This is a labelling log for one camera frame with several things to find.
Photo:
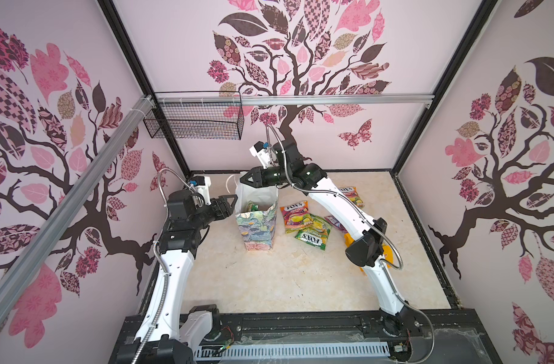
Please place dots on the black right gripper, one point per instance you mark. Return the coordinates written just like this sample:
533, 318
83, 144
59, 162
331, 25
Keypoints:
259, 174

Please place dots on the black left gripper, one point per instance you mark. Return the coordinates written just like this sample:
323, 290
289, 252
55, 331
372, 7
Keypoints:
216, 204

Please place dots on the floral white paper bag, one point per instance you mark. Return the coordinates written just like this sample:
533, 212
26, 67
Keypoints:
257, 228

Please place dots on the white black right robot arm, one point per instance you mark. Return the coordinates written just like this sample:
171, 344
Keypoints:
282, 164

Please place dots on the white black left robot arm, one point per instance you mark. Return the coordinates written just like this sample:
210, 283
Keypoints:
163, 337

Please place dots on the orange red Fox's candy packet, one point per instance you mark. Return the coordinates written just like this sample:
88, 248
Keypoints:
296, 216

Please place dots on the light green Fox's candy packet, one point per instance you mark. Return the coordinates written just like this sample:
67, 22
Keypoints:
314, 237

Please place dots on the purple Fox's candy packet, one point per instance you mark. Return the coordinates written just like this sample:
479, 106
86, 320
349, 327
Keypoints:
335, 223

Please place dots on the far orange Fox's candy packet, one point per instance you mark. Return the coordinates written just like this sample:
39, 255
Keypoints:
352, 194

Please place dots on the yellow snack packet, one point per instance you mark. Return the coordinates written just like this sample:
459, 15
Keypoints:
366, 250

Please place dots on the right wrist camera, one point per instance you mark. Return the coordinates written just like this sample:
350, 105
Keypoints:
263, 152

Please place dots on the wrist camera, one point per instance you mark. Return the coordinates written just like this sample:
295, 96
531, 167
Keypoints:
201, 184
263, 152

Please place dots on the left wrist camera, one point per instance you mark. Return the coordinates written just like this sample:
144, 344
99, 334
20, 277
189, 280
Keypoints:
201, 184

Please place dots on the black wire basket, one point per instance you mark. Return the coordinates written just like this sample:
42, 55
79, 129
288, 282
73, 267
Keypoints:
199, 115

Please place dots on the rear aluminium rail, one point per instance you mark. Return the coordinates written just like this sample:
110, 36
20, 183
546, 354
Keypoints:
416, 98

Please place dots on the aluminium rail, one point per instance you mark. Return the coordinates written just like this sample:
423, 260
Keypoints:
416, 98
21, 273

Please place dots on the white slotted cable duct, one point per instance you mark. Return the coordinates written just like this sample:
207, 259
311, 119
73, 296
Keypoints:
257, 352

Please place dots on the black base frame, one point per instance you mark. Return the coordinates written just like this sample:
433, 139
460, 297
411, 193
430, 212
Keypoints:
432, 336

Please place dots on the left aluminium rail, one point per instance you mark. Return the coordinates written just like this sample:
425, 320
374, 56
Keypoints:
21, 273

